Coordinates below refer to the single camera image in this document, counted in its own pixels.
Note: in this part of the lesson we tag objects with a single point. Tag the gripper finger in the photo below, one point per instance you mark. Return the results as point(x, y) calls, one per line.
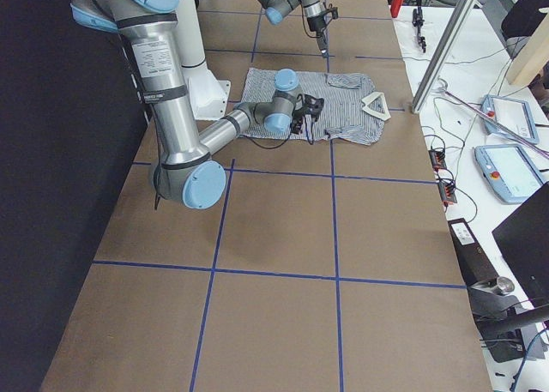
point(324, 46)
point(319, 40)

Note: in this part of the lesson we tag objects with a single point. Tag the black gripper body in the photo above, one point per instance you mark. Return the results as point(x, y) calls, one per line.
point(297, 124)
point(317, 25)

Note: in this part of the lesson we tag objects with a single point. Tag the navy white striped polo shirt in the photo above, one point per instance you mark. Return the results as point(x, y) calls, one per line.
point(343, 115)

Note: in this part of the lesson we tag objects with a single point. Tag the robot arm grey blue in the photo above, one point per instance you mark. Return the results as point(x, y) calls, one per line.
point(277, 10)
point(164, 46)

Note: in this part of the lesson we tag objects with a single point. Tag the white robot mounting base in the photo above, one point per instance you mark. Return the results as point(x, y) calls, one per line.
point(208, 95)

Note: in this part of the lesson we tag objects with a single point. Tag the black power strip far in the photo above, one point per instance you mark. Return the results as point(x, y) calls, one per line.
point(437, 158)

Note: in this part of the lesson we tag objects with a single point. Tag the black power strip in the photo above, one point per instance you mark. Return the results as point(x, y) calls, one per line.
point(437, 158)
point(446, 188)

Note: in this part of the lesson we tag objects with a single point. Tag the black power strip near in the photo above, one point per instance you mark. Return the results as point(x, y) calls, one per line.
point(446, 188)

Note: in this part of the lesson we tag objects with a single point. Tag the brown table cover mat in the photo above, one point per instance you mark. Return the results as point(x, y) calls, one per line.
point(324, 267)

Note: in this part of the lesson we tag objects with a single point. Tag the blue teach pendant far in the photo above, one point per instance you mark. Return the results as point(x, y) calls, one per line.
point(515, 115)

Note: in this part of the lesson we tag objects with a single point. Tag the blue teach pendant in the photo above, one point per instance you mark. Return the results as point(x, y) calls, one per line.
point(515, 115)
point(509, 171)

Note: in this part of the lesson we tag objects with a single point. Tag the blue teach pendant near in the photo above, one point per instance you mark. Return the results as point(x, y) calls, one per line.
point(509, 171)

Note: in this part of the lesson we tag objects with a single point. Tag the black box with label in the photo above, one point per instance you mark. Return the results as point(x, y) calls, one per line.
point(473, 261)

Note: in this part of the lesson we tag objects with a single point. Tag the black monitor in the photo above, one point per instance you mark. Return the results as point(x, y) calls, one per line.
point(523, 242)

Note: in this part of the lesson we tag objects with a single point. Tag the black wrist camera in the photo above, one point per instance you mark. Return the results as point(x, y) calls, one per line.
point(332, 11)

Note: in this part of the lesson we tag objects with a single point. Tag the aluminium extrusion post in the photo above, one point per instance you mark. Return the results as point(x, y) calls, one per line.
point(451, 32)

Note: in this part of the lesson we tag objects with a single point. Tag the black camera stand clamp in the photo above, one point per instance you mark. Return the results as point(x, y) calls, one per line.
point(507, 326)

